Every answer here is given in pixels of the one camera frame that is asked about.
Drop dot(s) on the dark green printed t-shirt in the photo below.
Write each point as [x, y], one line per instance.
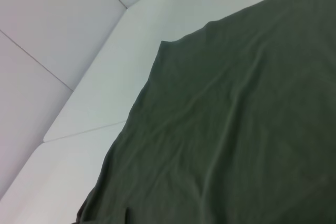
[236, 129]

